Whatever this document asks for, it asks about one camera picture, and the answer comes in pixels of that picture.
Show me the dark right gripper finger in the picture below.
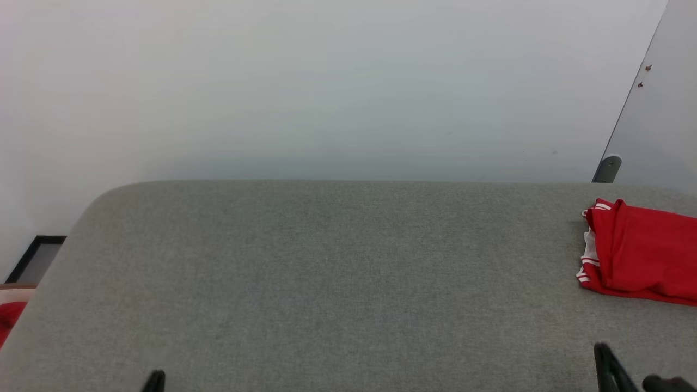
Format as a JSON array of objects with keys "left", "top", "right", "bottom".
[{"left": 593, "top": 342, "right": 638, "bottom": 392}]

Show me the red and white jersey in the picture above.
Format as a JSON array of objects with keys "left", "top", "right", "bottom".
[{"left": 575, "top": 198, "right": 697, "bottom": 307}]

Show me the red cloth beside sofa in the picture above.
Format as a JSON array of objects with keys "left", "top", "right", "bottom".
[{"left": 0, "top": 301, "right": 28, "bottom": 350}]

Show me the black rectangular frame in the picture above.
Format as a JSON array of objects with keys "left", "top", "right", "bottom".
[{"left": 4, "top": 235, "right": 68, "bottom": 285}]

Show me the dark grey wall bracket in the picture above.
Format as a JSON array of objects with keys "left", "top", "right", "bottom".
[{"left": 591, "top": 155, "right": 623, "bottom": 184}]

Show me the grey wall panel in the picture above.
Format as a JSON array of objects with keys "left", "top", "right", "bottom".
[{"left": 598, "top": 0, "right": 697, "bottom": 195}]

